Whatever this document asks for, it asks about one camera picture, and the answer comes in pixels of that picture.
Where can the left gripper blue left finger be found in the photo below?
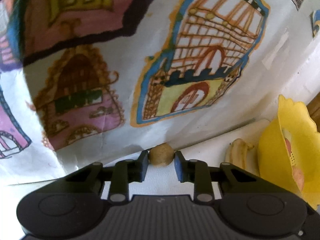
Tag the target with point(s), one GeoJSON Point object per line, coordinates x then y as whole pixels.
{"type": "Point", "coordinates": [125, 172]}

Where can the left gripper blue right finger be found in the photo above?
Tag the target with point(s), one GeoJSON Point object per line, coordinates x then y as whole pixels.
{"type": "Point", "coordinates": [196, 172]}

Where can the small round brown fruit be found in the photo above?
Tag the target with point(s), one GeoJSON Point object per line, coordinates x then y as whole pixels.
{"type": "Point", "coordinates": [161, 155]}

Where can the small yellow banana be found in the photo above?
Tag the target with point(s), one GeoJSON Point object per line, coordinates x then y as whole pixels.
{"type": "Point", "coordinates": [243, 155]}

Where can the yellow plastic bowl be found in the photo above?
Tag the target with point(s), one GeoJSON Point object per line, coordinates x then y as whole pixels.
{"type": "Point", "coordinates": [273, 158]}

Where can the houses drawing paper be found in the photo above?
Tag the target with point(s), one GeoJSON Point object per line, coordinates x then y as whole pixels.
{"type": "Point", "coordinates": [94, 80]}

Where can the anime girl drawing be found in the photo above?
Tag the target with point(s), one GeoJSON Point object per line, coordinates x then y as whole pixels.
{"type": "Point", "coordinates": [315, 22]}

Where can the wooden door frame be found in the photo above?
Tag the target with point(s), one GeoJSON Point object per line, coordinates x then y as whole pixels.
{"type": "Point", "coordinates": [314, 110]}

